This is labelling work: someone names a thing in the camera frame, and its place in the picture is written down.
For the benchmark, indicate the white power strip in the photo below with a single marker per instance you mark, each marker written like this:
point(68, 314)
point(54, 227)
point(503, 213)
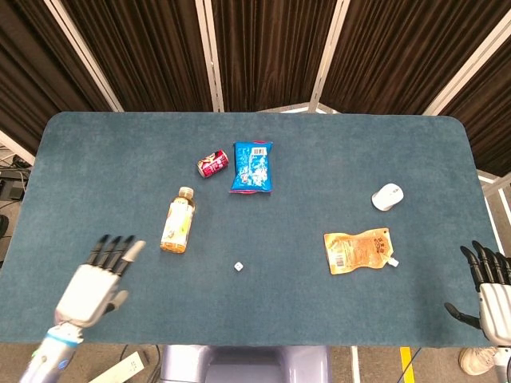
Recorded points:
point(120, 369)

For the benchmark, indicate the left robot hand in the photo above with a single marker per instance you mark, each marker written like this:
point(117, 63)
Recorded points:
point(92, 291)

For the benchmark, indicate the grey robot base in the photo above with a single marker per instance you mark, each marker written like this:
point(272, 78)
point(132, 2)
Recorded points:
point(245, 364)

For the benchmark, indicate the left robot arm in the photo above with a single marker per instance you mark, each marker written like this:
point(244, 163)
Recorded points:
point(50, 357)

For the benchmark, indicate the red drink can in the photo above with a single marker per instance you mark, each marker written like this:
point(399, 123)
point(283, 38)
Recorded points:
point(212, 163)

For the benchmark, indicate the yellow tea bottle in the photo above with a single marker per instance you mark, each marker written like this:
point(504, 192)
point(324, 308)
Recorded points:
point(179, 221)

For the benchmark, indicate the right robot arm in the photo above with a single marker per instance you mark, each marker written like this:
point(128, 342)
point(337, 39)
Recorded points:
point(504, 365)

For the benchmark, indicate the orange spout pouch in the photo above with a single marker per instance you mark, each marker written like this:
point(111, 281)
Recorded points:
point(357, 250)

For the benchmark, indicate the white sneaker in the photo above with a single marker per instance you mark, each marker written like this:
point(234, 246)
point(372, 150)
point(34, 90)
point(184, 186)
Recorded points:
point(475, 360)

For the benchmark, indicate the white computer mouse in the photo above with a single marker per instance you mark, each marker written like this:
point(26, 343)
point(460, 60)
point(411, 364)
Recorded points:
point(387, 196)

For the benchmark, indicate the small white die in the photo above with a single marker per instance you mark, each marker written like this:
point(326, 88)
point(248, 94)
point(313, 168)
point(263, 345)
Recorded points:
point(238, 266)

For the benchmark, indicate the blue felt table mat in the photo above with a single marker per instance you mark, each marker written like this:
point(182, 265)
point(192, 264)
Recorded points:
point(255, 199)

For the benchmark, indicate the blue snack bag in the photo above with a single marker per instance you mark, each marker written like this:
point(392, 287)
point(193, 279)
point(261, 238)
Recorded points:
point(252, 167)

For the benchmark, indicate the white partition frame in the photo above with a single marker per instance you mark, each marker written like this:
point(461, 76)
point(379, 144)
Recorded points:
point(211, 56)

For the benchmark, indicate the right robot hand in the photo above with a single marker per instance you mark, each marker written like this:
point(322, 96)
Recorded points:
point(494, 303)

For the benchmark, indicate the brown pleated curtain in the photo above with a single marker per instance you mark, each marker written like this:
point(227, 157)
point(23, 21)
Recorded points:
point(267, 48)

